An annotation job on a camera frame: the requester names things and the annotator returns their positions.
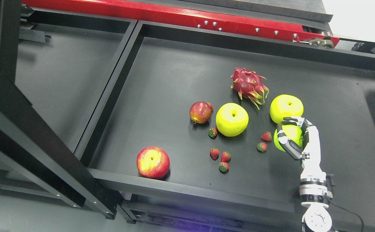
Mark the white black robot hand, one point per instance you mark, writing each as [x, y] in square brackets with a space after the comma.
[309, 153]

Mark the green apple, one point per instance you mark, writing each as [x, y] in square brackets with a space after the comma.
[293, 132]

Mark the yellow apple right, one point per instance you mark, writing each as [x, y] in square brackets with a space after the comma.
[285, 105]

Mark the yellow apple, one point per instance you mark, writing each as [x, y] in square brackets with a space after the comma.
[231, 119]
[285, 105]

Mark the strawberry lower middle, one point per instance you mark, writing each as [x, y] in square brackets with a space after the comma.
[225, 157]

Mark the yellow apple centre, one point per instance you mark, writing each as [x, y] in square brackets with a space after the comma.
[231, 119]

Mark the strawberry near centre apple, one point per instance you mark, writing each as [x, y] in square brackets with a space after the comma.
[212, 133]

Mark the red apple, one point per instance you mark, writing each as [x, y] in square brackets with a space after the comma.
[153, 162]

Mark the strawberry right lower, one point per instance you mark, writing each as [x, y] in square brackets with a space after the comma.
[262, 147]

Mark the strawberry right upper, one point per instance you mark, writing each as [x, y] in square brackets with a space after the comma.
[266, 136]

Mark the strawberry bottom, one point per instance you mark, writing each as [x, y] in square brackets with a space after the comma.
[224, 167]

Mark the strawberry lower left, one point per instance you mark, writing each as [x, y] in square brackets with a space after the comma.
[214, 153]

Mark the dragon fruit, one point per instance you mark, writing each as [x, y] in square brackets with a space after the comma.
[248, 84]

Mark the pomegranate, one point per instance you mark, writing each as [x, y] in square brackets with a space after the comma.
[200, 112]

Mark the red metal beam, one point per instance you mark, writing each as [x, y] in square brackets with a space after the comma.
[192, 18]

